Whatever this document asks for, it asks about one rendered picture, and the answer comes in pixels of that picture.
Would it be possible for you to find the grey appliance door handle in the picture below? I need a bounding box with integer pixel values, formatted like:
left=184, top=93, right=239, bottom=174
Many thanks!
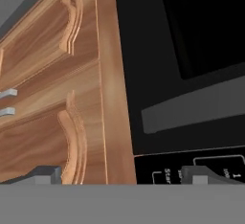
left=141, top=76, right=245, bottom=135

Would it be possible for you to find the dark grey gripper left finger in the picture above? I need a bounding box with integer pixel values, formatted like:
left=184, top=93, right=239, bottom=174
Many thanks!
left=0, top=165, right=62, bottom=186

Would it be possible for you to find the black appliance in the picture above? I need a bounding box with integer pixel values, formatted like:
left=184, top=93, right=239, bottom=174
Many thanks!
left=113, top=0, right=245, bottom=186

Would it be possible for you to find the grey drawer handle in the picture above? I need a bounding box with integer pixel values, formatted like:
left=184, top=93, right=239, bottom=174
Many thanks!
left=0, top=87, right=18, bottom=101
left=0, top=106, right=16, bottom=118

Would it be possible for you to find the wooden drawer front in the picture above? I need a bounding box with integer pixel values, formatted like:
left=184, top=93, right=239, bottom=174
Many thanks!
left=0, top=0, right=100, bottom=90
left=0, top=60, right=109, bottom=186

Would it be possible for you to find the black appliance door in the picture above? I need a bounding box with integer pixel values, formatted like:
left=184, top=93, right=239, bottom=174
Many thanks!
left=113, top=0, right=245, bottom=156

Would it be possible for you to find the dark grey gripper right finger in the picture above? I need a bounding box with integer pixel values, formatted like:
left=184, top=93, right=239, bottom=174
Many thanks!
left=180, top=165, right=245, bottom=186

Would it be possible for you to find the wooden cupboard frame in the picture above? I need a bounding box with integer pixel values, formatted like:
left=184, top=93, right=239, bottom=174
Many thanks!
left=93, top=0, right=138, bottom=186

